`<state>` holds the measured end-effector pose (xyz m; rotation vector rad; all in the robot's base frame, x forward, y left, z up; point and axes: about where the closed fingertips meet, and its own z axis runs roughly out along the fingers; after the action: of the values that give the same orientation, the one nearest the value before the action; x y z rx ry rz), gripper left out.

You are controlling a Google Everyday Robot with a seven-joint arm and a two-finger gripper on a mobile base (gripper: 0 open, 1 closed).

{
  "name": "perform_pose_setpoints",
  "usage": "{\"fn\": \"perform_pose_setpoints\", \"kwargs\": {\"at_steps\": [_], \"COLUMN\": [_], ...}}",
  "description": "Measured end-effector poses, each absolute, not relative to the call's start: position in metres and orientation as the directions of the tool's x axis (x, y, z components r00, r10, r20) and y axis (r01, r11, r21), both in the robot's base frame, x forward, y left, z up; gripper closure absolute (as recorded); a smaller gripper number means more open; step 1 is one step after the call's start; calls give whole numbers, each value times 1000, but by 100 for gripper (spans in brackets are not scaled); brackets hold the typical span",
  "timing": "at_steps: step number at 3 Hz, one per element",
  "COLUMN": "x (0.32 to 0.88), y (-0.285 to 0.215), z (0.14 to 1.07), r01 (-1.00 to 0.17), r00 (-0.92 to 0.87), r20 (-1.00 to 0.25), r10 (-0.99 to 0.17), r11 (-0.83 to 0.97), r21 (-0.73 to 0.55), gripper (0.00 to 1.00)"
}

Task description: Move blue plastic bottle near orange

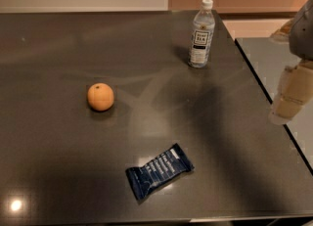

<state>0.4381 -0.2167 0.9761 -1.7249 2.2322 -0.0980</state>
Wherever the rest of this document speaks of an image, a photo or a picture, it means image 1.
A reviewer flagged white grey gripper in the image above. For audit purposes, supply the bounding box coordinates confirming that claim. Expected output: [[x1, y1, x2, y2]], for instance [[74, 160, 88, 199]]
[[269, 0, 313, 125]]

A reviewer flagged clear plastic water bottle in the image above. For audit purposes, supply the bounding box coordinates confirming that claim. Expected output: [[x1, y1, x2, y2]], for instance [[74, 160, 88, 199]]
[[188, 0, 215, 68]]

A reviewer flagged grey side table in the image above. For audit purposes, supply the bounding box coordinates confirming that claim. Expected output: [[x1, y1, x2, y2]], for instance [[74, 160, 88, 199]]
[[235, 37, 313, 171]]

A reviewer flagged dark blue snack wrapper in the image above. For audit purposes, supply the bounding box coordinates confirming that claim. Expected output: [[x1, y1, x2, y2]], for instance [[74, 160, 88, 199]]
[[125, 144, 194, 201]]

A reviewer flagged orange fruit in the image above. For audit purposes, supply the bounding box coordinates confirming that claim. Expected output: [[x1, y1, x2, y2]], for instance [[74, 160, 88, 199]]
[[87, 83, 114, 112]]

